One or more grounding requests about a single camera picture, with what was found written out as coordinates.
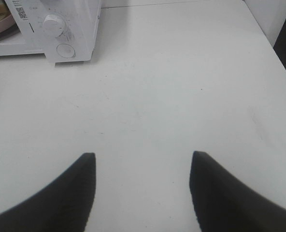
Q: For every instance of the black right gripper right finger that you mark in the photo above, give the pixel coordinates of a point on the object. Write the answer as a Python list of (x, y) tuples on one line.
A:
[(222, 203)]

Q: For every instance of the round microwave door button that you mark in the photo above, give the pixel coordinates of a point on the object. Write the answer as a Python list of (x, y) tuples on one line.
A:
[(65, 50)]

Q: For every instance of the lower white microwave knob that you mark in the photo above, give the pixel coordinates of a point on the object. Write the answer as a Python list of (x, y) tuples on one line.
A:
[(53, 25)]

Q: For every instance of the warning label with QR code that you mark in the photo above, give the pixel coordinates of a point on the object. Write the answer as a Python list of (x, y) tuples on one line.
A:
[(19, 9)]

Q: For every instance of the white microwave oven body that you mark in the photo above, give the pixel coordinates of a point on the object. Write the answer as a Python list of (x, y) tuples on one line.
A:
[(81, 19)]

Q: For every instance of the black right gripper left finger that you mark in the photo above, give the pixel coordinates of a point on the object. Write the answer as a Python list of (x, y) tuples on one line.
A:
[(62, 206)]

